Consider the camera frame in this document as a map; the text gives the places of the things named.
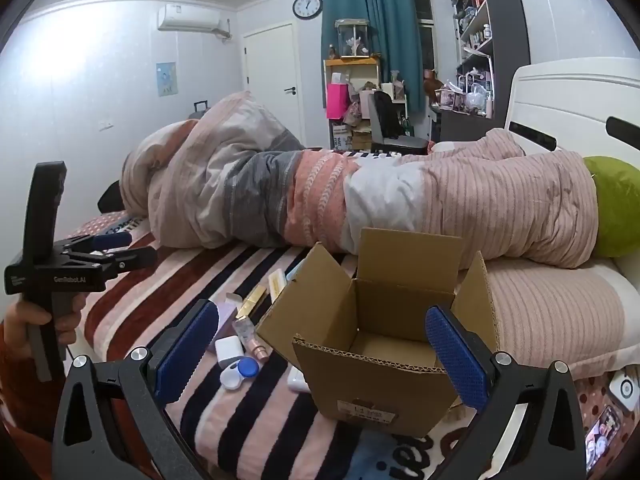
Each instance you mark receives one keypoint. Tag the white air conditioner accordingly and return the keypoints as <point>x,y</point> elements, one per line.
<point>189,17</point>

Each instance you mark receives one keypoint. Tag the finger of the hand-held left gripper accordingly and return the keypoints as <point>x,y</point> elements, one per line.
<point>112,241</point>
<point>132,257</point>

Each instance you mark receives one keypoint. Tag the blue wall poster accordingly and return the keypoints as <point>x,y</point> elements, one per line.
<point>166,79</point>

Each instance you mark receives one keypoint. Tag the green pillow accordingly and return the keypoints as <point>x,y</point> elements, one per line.
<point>617,200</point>

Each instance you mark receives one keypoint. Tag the glass display case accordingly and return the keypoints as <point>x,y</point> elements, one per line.
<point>352,37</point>

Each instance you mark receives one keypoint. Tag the yellow shelf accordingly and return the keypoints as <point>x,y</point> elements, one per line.
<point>350,62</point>

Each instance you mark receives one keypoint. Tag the dark bookshelf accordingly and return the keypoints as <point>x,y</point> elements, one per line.
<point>505,35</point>

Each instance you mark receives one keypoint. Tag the window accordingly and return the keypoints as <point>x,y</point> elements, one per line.
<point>424,25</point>

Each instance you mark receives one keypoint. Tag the green bag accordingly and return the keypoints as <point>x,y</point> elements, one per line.
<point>407,127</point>

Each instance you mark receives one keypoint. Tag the person's left hand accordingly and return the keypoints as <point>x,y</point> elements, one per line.
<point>22,325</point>

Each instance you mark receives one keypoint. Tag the brown cardboard box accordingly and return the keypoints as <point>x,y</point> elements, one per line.
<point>380,395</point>

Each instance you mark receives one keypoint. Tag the pink ribbed pillow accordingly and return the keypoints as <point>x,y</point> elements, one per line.
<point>550,305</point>

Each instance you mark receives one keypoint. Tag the gold tube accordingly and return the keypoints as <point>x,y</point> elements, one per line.
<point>252,300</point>

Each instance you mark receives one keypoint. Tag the phone with picture case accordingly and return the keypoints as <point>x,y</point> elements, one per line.
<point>602,435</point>

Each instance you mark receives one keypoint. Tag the blue white contact lens case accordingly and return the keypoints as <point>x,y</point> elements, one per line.
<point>240,374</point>

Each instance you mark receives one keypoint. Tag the teal curtain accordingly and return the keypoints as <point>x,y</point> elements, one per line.
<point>390,35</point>

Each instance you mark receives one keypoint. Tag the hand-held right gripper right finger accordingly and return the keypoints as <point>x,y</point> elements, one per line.
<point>455,355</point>

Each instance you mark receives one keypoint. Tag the clear perfume bottle pink cap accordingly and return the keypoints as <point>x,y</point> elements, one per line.
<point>248,335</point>

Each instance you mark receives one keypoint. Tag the grey chair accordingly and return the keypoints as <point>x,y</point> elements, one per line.
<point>382,120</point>

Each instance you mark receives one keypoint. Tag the pink grey striped quilt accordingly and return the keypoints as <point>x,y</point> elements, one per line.
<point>250,185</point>

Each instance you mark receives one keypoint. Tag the white storage box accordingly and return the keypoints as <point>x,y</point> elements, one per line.
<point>341,136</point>

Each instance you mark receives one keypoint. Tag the brown plush toy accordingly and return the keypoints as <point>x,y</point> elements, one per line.
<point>432,85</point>

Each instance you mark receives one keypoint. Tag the pink bag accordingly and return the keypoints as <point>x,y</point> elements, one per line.
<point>336,101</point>

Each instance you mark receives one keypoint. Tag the grey suitcase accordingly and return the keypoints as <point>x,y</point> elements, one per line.
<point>199,112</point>

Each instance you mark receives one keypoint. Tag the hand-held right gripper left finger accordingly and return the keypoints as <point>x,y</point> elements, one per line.
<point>185,350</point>

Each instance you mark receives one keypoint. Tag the black object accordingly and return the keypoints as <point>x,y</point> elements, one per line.
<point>110,197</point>

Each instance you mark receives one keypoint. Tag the light blue packet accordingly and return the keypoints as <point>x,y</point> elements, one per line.
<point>295,271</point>

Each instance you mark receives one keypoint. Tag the small white case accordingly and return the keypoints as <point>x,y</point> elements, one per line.
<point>229,351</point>

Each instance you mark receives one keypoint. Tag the round wall clock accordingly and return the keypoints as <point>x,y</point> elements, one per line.
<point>307,6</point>

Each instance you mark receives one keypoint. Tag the white door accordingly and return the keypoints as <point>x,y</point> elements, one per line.
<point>270,70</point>

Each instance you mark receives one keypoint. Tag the small brown carton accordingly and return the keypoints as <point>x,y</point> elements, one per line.
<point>362,139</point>

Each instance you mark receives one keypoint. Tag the white rounded case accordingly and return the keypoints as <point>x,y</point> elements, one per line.
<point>297,381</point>

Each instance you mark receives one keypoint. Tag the lilac tube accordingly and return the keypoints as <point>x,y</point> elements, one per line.
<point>231,310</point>

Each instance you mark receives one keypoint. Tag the white bottle with yellow label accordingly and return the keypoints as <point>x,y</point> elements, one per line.
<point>276,285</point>

